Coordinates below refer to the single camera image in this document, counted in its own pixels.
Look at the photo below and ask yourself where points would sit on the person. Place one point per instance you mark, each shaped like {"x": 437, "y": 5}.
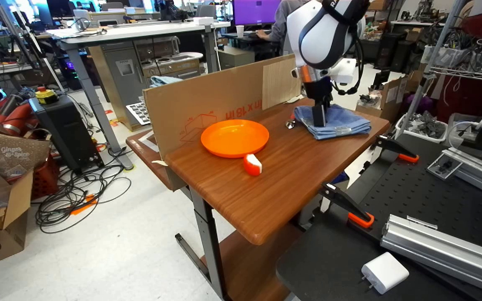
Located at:
{"x": 283, "y": 21}

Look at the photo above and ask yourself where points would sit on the short aluminium rail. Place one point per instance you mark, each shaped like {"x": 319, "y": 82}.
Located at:
{"x": 479, "y": 173}

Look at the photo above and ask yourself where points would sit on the white bin of grey parts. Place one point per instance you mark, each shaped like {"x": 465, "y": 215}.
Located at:
{"x": 423, "y": 125}

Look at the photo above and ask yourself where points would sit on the red plastic crate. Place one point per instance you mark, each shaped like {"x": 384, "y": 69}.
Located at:
{"x": 46, "y": 179}

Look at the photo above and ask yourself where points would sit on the yellow emergency stop button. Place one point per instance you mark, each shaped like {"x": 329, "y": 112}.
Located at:
{"x": 47, "y": 96}

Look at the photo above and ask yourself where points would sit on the white power adapter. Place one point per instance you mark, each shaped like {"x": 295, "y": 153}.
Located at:
{"x": 385, "y": 272}

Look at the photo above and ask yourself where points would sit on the brown cardboard panel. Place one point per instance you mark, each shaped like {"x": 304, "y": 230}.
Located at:
{"x": 199, "y": 100}

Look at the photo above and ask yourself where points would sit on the orange plastic plate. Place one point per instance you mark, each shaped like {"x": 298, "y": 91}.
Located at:
{"x": 234, "y": 138}

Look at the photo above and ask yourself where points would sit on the blue towel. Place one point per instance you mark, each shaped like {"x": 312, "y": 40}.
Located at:
{"x": 345, "y": 123}

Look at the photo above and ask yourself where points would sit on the light blue cloth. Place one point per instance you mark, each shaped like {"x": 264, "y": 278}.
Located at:
{"x": 163, "y": 80}

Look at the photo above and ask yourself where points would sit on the white standing desk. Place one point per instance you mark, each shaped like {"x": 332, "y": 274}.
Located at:
{"x": 140, "y": 31}

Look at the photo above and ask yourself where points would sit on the white keyboard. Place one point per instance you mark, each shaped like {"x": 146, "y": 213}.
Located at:
{"x": 139, "y": 113}

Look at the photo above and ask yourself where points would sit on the small orange and white object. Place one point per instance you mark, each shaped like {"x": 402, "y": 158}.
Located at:
{"x": 252, "y": 165}

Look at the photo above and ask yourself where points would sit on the row of monitors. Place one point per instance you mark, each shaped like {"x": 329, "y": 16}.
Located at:
{"x": 23, "y": 8}

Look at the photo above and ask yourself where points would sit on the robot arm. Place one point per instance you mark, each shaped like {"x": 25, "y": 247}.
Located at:
{"x": 320, "y": 33}

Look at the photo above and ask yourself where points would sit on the open cardboard box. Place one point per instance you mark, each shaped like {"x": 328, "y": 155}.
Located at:
{"x": 385, "y": 98}

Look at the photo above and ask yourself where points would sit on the long aluminium rail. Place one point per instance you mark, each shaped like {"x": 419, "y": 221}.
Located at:
{"x": 442, "y": 246}

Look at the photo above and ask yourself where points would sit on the light wood-pattern board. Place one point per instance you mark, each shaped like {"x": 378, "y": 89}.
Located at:
{"x": 280, "y": 81}

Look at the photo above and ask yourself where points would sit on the red robot arm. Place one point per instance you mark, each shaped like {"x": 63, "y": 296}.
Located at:
{"x": 13, "y": 117}

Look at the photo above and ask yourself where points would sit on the stack of cardboard boxes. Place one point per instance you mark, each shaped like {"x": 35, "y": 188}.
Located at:
{"x": 2, "y": 188}

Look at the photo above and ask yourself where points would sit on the black computer tower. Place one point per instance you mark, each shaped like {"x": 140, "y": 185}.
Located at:
{"x": 63, "y": 129}

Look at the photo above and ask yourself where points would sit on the grey box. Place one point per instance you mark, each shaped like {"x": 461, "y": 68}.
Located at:
{"x": 234, "y": 57}

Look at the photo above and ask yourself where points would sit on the office chair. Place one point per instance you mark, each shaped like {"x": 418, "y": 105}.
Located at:
{"x": 206, "y": 10}

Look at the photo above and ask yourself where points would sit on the black and orange clamp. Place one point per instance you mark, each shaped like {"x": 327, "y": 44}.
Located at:
{"x": 347, "y": 205}
{"x": 396, "y": 148}

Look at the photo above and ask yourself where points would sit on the white box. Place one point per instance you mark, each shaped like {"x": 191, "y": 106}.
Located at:
{"x": 203, "y": 20}

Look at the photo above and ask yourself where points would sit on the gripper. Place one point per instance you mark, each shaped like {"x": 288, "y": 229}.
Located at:
{"x": 319, "y": 90}

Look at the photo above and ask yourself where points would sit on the silver socket plate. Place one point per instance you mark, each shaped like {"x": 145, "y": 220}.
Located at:
{"x": 444, "y": 164}

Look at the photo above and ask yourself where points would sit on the purple lit monitor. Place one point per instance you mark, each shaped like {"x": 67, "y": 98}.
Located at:
{"x": 255, "y": 10}

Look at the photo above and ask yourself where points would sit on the small silver metal object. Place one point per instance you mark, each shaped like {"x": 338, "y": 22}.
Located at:
{"x": 290, "y": 124}

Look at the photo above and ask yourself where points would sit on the white paper cup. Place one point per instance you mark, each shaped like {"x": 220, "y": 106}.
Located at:
{"x": 240, "y": 31}

